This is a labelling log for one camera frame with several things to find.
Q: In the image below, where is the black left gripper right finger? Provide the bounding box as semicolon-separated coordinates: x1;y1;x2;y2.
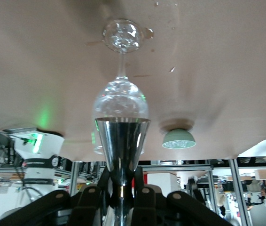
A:
132;166;165;226

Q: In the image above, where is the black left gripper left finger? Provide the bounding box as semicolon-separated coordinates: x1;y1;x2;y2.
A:
67;167;112;226

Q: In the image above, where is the steel double jigger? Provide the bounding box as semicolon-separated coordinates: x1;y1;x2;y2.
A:
94;117;151;226

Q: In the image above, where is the clear wine glass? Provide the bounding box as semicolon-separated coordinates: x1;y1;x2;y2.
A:
92;18;150;156

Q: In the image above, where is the green ceramic bowl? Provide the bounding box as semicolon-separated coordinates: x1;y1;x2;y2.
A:
161;128;196;150

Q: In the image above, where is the aluminium frame post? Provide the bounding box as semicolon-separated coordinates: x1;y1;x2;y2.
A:
228;159;251;226
70;161;81;196

